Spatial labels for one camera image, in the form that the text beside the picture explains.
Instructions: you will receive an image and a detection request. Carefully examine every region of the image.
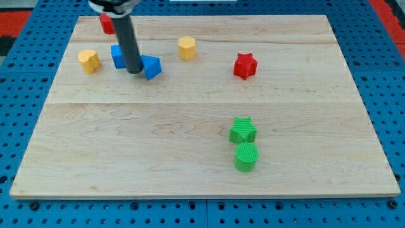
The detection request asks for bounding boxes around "blue triangle block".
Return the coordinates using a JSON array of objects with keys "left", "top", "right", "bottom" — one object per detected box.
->
[{"left": 140, "top": 55, "right": 162, "bottom": 80}]

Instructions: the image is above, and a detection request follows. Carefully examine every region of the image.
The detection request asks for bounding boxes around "robot arm flange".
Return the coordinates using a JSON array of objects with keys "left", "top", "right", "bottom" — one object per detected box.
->
[{"left": 87, "top": 0, "right": 140, "bottom": 17}]

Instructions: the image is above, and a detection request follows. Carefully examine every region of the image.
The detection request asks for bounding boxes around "wooden board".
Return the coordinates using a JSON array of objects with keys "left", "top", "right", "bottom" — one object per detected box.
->
[{"left": 9, "top": 15, "right": 401, "bottom": 200}]

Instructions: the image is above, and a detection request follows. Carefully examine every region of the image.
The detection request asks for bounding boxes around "green star block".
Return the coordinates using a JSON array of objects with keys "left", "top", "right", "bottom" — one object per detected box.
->
[{"left": 228, "top": 117, "right": 257, "bottom": 144}]

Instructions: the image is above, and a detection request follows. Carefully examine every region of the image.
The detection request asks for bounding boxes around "green cylinder block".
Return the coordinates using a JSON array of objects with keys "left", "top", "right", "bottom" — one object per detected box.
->
[{"left": 233, "top": 142, "right": 259, "bottom": 172}]

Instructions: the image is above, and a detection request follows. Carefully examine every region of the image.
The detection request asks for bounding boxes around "red star block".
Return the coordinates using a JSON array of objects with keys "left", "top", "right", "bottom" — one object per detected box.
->
[{"left": 233, "top": 53, "right": 258, "bottom": 80}]

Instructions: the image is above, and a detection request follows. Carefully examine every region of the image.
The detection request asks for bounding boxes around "yellow hexagon block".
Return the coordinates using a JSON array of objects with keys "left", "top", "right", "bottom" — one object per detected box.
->
[{"left": 178, "top": 36, "right": 196, "bottom": 60}]

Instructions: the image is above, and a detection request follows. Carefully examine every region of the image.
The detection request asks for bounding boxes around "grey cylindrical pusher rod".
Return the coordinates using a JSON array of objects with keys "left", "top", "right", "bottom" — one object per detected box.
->
[{"left": 112, "top": 15, "right": 143, "bottom": 74}]

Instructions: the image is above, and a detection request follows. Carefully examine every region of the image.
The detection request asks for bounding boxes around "blue cube block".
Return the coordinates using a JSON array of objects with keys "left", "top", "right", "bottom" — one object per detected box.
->
[{"left": 111, "top": 44, "right": 126, "bottom": 69}]

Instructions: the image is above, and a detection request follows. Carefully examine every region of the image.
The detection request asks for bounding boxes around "yellow heart block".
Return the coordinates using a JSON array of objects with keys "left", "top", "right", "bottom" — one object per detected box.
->
[{"left": 78, "top": 49, "right": 101, "bottom": 74}]

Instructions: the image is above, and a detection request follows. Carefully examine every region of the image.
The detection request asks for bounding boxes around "red block top left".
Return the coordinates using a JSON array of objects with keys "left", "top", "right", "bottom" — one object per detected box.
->
[{"left": 99, "top": 13, "right": 115, "bottom": 34}]

